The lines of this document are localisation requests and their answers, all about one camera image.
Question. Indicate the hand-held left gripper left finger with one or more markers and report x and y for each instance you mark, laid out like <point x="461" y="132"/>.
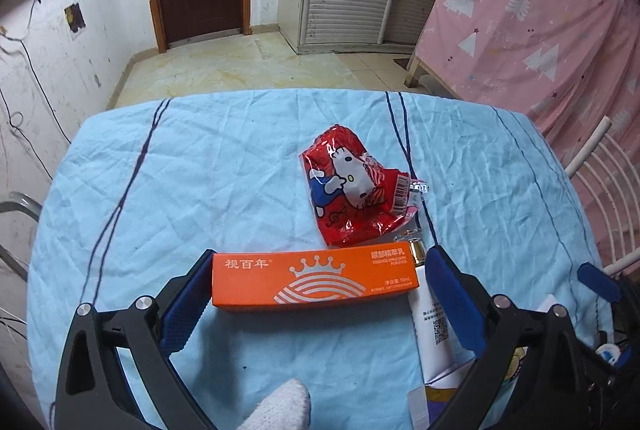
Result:
<point x="185" y="305"/>

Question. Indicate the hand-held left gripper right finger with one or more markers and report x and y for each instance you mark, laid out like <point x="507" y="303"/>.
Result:
<point x="455" y="300"/>

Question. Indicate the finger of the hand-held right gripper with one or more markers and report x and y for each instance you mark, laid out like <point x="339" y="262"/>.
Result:
<point x="600" y="282"/>

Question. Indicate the orange carton box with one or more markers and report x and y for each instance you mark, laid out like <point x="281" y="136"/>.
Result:
<point x="310" y="280"/>

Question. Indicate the white tube with gold cap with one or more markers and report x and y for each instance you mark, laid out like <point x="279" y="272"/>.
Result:
<point x="435" y="325"/>

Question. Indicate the white purple carton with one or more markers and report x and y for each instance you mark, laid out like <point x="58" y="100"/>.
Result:
<point x="435" y="405"/>

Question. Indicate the light blue striped tablecloth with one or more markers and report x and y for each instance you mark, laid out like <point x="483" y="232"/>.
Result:
<point x="200" y="169"/>

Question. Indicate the red cartoon plastic packet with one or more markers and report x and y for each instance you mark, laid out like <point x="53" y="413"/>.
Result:
<point x="345" y="180"/>

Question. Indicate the pink tree print curtain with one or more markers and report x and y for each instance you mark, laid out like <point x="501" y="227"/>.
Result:
<point x="525" y="34"/>

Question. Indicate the grey metal frame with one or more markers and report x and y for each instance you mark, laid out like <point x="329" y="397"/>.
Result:
<point x="20" y="210"/>

